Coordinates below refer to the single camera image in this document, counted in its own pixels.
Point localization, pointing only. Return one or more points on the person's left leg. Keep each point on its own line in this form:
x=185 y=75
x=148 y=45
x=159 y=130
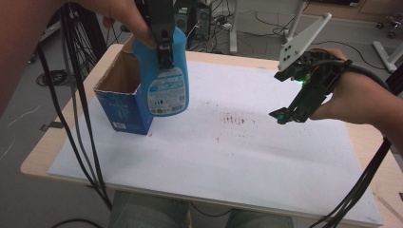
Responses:
x=149 y=210

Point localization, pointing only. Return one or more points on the blue detergent bottle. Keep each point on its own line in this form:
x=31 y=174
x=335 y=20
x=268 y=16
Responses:
x=168 y=91

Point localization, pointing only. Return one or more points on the black computer tower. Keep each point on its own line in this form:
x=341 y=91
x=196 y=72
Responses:
x=198 y=19

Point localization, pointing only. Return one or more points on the person's leg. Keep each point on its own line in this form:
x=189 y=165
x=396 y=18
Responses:
x=258 y=220
x=149 y=210

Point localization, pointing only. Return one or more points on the person's right leg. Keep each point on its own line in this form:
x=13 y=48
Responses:
x=258 y=220

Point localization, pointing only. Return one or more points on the grey tape strip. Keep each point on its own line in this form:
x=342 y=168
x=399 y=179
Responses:
x=52 y=125

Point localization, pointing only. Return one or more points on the person's right hand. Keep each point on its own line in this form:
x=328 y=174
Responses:
x=358 y=101

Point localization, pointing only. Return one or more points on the white desk leg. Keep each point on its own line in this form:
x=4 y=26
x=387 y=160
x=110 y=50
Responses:
x=389 y=57
x=294 y=19
x=233 y=28

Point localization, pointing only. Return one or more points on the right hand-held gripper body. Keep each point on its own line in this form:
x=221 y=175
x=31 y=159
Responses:
x=312 y=85

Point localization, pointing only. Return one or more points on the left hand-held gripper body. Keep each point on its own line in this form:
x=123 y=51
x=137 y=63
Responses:
x=160 y=14

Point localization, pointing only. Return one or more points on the white table mat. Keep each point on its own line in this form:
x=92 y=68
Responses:
x=221 y=164

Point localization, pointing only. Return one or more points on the office chair base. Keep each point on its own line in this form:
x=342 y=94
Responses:
x=391 y=25

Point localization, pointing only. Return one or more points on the blue cardboard box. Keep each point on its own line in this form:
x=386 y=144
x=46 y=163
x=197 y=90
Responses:
x=123 y=114

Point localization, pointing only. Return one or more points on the person's left hand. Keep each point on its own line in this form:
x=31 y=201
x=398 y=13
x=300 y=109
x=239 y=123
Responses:
x=126 y=14

